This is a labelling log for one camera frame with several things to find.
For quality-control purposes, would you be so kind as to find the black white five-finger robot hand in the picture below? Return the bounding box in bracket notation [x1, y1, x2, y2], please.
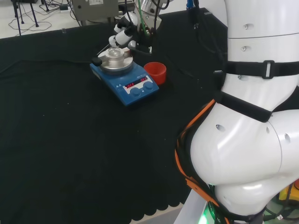
[108, 10, 157, 56]

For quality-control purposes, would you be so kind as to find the clear round-bottom glass flask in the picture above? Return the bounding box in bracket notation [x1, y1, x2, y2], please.
[107, 45, 125, 59]

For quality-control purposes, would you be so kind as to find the blue heater with steel plate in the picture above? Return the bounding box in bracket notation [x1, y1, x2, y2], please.
[89, 47, 160, 107]

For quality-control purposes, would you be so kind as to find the thin metal probe rod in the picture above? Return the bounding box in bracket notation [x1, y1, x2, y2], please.
[96, 45, 111, 56]

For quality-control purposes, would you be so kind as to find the grey metal box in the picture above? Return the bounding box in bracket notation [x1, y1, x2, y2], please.
[71, 0, 120, 25]

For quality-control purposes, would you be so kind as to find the black bench cloth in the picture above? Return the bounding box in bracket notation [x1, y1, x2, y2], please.
[0, 7, 229, 224]

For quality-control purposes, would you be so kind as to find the black tripod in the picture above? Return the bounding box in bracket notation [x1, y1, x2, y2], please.
[11, 0, 40, 36]

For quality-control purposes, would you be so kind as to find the yellow stop button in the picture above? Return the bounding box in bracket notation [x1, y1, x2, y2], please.
[278, 183, 299, 206]

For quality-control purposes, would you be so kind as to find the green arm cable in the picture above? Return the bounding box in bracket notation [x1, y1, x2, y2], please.
[136, 0, 151, 38]

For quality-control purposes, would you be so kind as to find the orange-red flask ring stand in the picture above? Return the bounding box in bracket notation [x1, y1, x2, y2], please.
[143, 62, 167, 85]

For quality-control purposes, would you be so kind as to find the thick black heater power cable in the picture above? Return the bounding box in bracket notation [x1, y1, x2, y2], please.
[0, 58, 92, 76]

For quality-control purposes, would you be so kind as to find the black arm strap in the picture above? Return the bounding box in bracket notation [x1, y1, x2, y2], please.
[213, 90, 273, 123]
[225, 60, 299, 80]

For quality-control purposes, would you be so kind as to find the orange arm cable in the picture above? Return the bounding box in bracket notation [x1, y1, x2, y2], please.
[174, 98, 226, 221]

